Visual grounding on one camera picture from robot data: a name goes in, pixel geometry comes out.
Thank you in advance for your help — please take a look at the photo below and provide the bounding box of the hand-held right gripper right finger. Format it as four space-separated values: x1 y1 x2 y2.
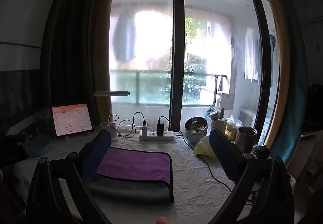
208 128 296 224

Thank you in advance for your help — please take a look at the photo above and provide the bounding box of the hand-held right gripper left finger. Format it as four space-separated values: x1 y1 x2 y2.
26 128 113 224

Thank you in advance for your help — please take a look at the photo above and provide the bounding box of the purple towel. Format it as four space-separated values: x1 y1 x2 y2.
96 148 175 203

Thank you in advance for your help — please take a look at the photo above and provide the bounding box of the grey towel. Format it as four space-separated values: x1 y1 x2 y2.
86 176 174 203

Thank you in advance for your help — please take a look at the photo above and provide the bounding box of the yellow cloth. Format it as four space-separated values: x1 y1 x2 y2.
193 136 215 158

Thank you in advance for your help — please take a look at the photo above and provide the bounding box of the blue round bowl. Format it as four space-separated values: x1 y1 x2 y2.
27 136 52 158

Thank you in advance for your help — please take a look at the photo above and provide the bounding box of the metal cup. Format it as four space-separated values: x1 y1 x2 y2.
235 127 258 153

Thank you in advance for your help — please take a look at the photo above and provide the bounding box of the yellowish plastic bag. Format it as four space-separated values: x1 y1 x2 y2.
225 118 244 140

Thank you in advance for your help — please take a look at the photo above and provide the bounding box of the white plastic basket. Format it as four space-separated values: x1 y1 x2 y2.
207 116 228 137

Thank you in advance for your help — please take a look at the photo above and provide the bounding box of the white tablet stand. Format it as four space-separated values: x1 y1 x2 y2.
64 131 92 140

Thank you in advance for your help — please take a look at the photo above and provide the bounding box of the black bottle cap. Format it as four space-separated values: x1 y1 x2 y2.
252 145 271 160

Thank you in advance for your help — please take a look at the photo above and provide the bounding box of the white textured tablecloth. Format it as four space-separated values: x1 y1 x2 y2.
13 133 296 224

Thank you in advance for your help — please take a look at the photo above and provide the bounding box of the stainless steel bowl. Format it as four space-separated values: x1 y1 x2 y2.
184 116 208 135

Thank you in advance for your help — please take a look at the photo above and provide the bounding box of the tablet with red case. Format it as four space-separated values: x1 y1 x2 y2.
52 103 94 137

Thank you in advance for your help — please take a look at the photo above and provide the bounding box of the white appliance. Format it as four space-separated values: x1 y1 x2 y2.
238 107 258 130

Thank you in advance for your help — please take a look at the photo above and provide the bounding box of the white power strip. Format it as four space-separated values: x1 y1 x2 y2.
138 130 175 141

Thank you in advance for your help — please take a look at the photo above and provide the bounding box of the white desk lamp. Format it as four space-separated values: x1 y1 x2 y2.
94 91 130 142

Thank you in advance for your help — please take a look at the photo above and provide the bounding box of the black charger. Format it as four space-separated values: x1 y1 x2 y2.
156 119 165 136

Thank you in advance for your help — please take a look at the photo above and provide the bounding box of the tan curtain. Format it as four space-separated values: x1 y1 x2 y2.
88 0 120 127

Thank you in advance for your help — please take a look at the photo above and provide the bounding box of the blue curtain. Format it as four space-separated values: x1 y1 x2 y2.
271 0 309 165

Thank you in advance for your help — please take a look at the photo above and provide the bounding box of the balcony railing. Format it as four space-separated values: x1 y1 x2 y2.
110 69 228 106

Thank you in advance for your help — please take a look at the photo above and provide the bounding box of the hanging white shirt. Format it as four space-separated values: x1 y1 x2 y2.
244 27 262 85

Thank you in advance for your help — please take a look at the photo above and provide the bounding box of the dark curtain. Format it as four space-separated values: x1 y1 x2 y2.
49 0 113 127

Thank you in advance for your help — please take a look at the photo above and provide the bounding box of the hanging grey garment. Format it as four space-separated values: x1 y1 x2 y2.
112 8 137 62

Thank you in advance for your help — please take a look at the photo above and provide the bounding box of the long black cable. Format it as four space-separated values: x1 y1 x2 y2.
159 116 253 205

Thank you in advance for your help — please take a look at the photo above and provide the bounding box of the dark sliding door frame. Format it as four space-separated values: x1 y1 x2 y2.
169 0 185 132

